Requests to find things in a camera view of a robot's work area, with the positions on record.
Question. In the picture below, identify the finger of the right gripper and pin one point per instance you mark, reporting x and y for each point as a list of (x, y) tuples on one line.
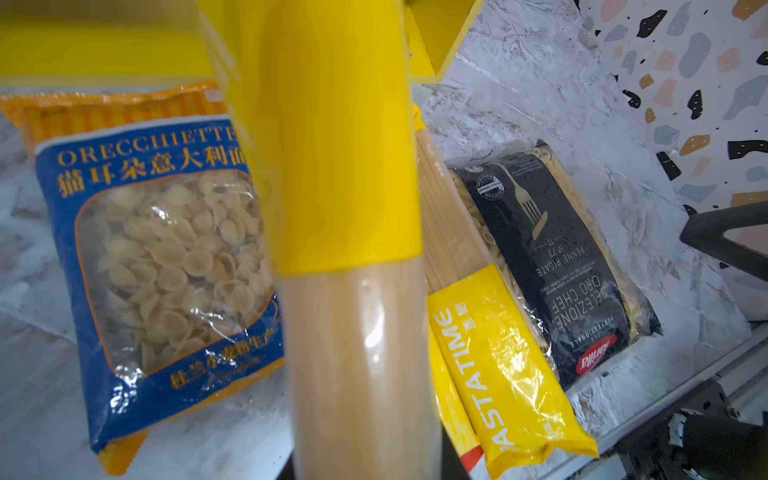
[(706, 232)]

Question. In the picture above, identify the yellow spaghetti pack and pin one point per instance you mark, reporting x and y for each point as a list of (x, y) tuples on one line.
[(319, 94), (514, 402)]

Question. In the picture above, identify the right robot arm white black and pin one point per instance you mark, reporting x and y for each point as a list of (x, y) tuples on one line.
[(695, 438)]

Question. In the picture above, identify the dark penne pasta bag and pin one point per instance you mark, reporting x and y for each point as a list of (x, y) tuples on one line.
[(583, 309)]

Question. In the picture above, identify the yellow shelf pink blue boards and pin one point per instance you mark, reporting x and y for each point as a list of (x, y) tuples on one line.
[(112, 43)]

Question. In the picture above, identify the blue orange orecchiette bag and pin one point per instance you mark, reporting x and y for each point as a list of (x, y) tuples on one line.
[(159, 233)]

